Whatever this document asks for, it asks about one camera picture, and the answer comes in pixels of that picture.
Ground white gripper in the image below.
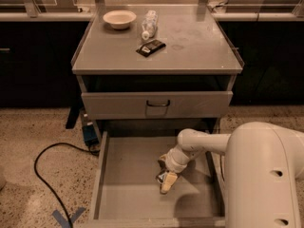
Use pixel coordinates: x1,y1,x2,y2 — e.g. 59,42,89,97
158,147,194,194

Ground redbull can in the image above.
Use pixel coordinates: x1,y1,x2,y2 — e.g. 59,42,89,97
156,170,168,184

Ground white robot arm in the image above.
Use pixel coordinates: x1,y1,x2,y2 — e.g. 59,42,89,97
157,122,304,228

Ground open grey middle drawer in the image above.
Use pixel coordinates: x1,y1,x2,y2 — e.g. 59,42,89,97
74,132,225,228

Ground closed grey top drawer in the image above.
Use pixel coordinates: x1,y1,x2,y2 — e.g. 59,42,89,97
82,91,233,120

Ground grey drawer cabinet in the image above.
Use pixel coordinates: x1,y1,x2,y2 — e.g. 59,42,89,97
72,5,243,137

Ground blue power box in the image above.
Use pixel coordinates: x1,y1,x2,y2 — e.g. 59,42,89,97
82,123,99,146

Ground black snack packet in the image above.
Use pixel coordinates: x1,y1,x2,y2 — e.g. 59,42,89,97
137,39,166,57

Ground clear plastic water bottle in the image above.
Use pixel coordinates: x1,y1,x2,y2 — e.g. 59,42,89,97
142,10,158,41

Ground white bowl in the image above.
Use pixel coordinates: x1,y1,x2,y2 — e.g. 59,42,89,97
103,10,137,29

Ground black drawer handle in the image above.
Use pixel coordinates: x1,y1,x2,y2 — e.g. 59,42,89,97
146,100,171,107

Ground black cable left floor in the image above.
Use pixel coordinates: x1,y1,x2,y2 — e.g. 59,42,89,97
33,142,101,228

